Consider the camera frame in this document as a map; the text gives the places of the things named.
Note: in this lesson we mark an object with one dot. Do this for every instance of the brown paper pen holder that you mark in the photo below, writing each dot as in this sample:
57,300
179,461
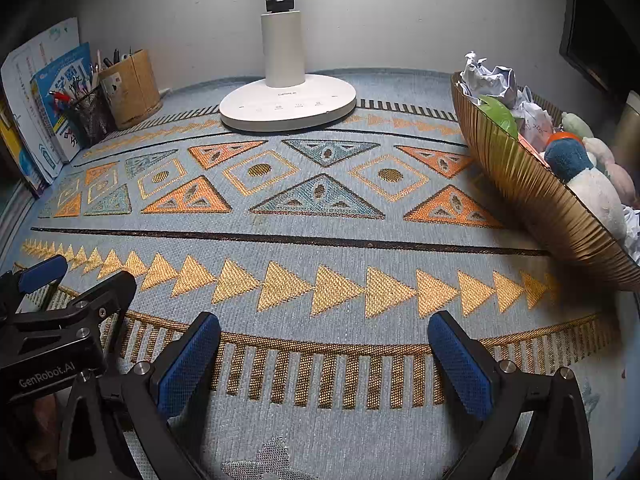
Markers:
132,90

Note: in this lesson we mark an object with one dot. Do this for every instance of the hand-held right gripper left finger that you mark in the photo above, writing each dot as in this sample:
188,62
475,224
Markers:
187,365

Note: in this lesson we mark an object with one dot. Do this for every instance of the mandarin orange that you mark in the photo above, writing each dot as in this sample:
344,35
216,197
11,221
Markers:
564,137

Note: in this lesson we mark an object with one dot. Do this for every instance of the patterned woven mat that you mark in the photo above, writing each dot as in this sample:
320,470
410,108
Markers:
320,220

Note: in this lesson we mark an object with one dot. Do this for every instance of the amber ribbed glass bowl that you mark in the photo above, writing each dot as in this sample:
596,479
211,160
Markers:
520,195

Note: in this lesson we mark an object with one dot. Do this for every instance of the cardboard tube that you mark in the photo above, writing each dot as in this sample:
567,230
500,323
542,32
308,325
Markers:
630,125

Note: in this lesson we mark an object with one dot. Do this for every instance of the black mesh pen holder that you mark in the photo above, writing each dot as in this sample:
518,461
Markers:
92,120

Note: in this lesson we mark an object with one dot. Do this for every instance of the bunch of dark pens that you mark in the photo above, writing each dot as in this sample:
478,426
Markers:
120,57

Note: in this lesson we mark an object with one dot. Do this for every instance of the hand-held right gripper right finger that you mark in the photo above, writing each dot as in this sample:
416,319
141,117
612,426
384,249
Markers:
460,365

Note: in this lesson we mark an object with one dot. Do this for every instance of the bunch of colourful pens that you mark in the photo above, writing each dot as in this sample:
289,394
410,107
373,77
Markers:
75,87

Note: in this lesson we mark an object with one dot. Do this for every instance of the pile of paper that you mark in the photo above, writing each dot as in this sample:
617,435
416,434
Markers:
492,82

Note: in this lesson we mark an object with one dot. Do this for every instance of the blue and white plush toy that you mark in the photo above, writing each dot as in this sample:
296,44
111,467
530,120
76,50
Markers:
595,190

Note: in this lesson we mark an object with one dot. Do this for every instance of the white desk lamp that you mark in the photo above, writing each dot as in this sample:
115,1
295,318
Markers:
285,85

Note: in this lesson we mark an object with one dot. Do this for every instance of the green white pink plush toy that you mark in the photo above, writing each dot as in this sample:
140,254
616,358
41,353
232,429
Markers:
602,150

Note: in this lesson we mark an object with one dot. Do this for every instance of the dark screen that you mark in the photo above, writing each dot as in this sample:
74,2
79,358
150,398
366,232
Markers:
600,50

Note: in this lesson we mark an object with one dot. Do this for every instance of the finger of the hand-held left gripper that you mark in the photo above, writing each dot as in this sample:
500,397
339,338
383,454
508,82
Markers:
112,297
42,271

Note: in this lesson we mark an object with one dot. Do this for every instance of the row of upright books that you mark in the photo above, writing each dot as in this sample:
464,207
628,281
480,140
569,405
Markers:
45,90

